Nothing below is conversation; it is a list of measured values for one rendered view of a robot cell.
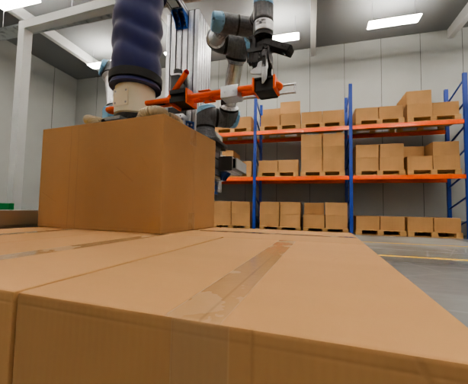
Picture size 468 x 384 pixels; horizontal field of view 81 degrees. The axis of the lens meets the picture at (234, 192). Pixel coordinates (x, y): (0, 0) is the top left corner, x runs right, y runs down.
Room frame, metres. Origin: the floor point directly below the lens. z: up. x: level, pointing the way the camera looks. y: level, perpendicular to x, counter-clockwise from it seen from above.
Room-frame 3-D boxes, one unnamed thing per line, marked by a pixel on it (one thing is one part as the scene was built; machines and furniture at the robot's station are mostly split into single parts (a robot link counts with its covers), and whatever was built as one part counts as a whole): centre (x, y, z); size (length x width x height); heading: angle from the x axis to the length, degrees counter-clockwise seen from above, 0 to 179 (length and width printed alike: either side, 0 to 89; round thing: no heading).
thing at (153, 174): (1.19, 0.44, 0.74); 0.60 x 0.40 x 0.40; 68
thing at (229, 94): (1.02, 0.02, 1.07); 0.07 x 0.07 x 0.04; 68
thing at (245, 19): (1.08, -0.06, 1.37); 0.11 x 0.11 x 0.08; 12
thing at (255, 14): (0.99, -0.10, 1.37); 0.09 x 0.08 x 0.11; 12
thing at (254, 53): (0.98, -0.09, 1.21); 0.09 x 0.08 x 0.12; 68
